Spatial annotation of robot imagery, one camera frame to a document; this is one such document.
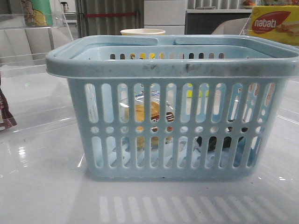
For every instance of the yellow paper cup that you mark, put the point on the yellow paper cup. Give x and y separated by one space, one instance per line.
142 31

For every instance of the light blue plastic basket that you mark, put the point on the light blue plastic basket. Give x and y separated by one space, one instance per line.
212 81

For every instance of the yellow nabati wafer box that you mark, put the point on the yellow nabati wafer box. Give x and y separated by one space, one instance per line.
276 23

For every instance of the dark tissue pack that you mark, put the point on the dark tissue pack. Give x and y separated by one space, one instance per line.
213 140

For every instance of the dark red snack packet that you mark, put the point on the dark red snack packet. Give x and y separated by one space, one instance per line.
6 118

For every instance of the white drawer cabinet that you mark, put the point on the white drawer cabinet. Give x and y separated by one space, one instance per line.
168 15

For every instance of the clear acrylic stand right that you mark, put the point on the clear acrylic stand right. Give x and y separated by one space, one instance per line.
245 25

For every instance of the green yellow cartoon can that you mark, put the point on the green yellow cartoon can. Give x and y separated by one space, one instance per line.
37 13

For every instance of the packaged toast bread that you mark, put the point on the packaged toast bread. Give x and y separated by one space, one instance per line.
140 115

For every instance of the clear acrylic shelf left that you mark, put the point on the clear acrylic shelf left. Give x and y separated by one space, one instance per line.
35 99

